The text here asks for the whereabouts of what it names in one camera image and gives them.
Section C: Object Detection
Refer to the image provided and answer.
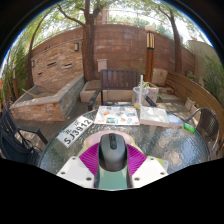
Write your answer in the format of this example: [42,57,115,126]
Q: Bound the thick white book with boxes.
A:
[139,105,170,128]

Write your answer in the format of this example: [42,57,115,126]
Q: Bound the white license plate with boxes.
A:
[56,115,94,149]

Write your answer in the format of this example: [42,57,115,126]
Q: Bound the stone brick basin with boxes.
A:
[9,75,86,123]

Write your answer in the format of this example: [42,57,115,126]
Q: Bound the thin curved tree trunk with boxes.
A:
[26,9,51,89]

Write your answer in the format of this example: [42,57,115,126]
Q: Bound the dark grey computer mouse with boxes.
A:
[98,132,129,173]

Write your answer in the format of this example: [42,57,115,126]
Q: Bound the dark wooden slatted chair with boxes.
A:
[87,68,158,112]

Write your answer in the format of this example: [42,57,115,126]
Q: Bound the square planter with plant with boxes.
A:
[143,81,160,104]

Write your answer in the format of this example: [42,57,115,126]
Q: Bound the wooden garden lamp post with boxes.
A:
[143,25,156,83]

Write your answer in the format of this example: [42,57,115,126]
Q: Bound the light blue notebook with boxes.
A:
[166,113,184,129]

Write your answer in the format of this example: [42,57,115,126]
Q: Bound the small green object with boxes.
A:
[182,122,196,134]

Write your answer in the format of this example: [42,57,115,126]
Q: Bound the slim straight tree trunk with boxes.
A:
[156,4,183,75]

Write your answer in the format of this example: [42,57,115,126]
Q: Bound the curved wooden bench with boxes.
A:
[165,71,224,148]

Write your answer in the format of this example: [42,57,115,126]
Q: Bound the black armchair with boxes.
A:
[0,105,49,167]

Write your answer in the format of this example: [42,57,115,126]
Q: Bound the forked tree trunk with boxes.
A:
[58,0,111,83]

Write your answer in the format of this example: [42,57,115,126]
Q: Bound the white wall box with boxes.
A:
[96,58,108,73]

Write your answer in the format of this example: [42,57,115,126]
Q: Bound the clear plastic cup with straw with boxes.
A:
[132,74,150,110]

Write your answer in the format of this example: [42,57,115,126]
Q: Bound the yellow square card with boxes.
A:
[153,155,170,169]

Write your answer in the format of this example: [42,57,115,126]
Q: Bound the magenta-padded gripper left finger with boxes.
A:
[56,143,100,189]

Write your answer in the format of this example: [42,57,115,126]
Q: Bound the dark wicker chair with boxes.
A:
[184,107,221,158]

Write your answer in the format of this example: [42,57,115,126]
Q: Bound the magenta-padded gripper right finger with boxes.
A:
[127,143,169,189]

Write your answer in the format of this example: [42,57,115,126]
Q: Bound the beige stone slab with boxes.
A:
[152,68,169,88]

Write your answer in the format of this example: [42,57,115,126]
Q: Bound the colourful picture sheet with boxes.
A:
[93,105,141,127]

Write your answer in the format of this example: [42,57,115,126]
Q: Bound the low stone block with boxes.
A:
[79,79,103,104]

